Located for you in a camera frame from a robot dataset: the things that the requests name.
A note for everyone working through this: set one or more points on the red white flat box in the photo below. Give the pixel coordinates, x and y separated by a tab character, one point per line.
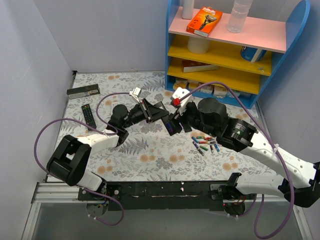
190	66

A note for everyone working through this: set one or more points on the blue battery lower right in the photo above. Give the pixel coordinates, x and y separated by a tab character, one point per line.
216	147

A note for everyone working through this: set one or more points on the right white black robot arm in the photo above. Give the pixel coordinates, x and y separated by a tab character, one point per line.
296	180

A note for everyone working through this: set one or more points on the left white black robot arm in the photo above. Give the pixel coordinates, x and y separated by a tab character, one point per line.
69	161

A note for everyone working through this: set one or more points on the white paper roll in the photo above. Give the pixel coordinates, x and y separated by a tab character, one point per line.
198	45

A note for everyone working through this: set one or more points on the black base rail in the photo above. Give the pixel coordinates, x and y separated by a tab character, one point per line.
166	195

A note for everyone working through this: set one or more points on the green battery lower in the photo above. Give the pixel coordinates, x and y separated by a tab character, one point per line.
203	148

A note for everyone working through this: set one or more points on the teal small box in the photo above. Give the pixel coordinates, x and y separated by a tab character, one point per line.
233	93

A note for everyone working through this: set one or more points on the yellow white small box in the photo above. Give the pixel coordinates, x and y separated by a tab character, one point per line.
192	85

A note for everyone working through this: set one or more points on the clear plastic bottle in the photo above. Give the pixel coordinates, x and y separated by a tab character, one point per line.
238	15

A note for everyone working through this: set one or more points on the orange Gillette razor box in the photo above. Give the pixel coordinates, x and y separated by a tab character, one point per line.
204	21

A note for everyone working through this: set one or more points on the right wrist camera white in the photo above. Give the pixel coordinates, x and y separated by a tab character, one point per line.
180	98

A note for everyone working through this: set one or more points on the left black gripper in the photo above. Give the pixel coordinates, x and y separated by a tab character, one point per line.
146	110

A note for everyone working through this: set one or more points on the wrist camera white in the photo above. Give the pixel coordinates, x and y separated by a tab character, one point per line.
135	93
180	98

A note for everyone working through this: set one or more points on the aluminium frame rail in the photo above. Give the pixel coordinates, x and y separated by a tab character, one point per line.
58	192

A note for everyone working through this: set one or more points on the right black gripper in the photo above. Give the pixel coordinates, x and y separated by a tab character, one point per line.
182	119

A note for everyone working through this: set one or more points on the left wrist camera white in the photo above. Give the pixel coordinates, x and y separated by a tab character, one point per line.
135	93

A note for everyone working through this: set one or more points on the floral table mat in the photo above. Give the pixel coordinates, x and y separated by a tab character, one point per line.
149	153

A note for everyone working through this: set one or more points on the slim black remote control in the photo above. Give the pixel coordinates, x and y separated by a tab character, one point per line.
172	125

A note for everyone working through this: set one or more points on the black TV remote coloured buttons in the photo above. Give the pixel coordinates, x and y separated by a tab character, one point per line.
88	116

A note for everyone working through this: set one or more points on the dark long cardboard box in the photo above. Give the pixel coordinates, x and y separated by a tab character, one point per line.
84	91

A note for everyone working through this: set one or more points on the white bottle on shelf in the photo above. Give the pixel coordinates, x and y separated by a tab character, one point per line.
187	9

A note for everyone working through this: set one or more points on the white air conditioner remote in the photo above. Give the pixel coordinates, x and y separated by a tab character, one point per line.
115	111

